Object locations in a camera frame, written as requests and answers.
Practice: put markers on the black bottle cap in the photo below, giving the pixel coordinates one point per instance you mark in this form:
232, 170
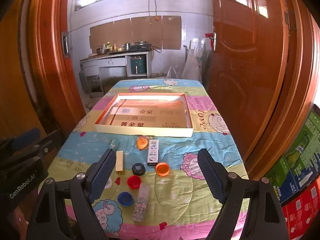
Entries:
138, 169

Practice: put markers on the round grey basin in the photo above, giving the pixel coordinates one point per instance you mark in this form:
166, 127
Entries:
158, 76

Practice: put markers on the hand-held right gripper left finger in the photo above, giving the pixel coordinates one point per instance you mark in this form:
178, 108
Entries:
102, 177

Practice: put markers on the grey gas cylinder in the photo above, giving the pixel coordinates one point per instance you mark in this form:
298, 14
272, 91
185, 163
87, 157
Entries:
83, 81

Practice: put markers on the green printed carton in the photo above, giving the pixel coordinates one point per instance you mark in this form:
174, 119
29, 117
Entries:
300, 160

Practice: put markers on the red printed carton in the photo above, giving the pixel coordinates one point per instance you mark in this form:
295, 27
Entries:
302, 210

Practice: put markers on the metal strike plate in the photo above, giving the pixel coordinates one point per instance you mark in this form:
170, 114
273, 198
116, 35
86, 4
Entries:
66, 45

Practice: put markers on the blue bottle cap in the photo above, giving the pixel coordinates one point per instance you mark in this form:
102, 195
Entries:
125, 198

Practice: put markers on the clear plastic packet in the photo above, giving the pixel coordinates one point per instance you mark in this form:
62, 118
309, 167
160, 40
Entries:
141, 202

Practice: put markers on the gold rectangular box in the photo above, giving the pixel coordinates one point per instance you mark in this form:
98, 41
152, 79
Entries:
119, 161

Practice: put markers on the red bottle cap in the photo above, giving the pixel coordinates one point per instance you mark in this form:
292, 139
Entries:
134, 181

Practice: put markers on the black induction cooker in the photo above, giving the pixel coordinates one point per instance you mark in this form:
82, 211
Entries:
118, 52

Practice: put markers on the orange heart-shaped cap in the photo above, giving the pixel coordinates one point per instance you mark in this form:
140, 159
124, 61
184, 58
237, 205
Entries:
142, 143

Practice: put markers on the brown wooden door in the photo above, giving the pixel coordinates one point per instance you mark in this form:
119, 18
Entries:
237, 80

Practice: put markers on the white woven sack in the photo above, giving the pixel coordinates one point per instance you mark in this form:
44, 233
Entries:
191, 67

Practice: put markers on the orange bottle cap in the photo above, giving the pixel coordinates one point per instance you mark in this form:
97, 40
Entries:
162, 169

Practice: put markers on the shallow cardboard box tray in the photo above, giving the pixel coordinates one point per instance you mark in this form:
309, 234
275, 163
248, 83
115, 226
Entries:
150, 120

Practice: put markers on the tall oil bottle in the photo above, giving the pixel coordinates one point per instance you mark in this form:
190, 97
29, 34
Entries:
115, 46

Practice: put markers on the white bottle cap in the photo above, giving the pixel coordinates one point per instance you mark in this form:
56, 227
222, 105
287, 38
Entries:
109, 183

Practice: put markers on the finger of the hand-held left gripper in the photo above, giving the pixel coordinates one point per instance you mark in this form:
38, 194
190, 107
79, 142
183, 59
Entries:
25, 140
46, 146

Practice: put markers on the white kitchen counter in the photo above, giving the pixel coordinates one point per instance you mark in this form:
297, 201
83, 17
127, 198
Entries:
110, 61

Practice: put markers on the teal lighter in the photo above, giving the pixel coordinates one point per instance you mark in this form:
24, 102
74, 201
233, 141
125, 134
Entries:
114, 145

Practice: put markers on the cardboard wall covering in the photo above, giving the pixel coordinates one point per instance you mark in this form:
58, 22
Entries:
140, 32

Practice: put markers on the metal cup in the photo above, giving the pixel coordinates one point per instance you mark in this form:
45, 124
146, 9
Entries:
126, 47

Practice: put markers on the white cartoon print lighter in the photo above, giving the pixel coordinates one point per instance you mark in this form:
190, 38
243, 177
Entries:
153, 152

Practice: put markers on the teal air fryer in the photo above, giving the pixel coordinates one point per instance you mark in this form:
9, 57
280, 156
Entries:
138, 65

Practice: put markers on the thin white plastic bags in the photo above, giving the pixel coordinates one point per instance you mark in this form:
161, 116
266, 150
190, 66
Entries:
202, 50

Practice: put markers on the metal bowl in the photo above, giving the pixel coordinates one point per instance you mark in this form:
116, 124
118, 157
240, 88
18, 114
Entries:
103, 51

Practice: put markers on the colourful cartoon printed blanket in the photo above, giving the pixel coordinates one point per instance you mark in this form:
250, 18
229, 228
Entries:
175, 205

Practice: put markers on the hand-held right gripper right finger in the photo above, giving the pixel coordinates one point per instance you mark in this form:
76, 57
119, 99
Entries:
210, 177

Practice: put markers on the black gas stove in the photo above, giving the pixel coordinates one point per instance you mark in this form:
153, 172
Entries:
141, 46

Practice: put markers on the metal door hinge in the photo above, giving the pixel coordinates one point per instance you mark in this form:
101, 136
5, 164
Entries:
290, 20

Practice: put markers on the brown wooden door frame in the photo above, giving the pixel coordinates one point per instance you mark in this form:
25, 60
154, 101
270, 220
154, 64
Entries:
50, 80

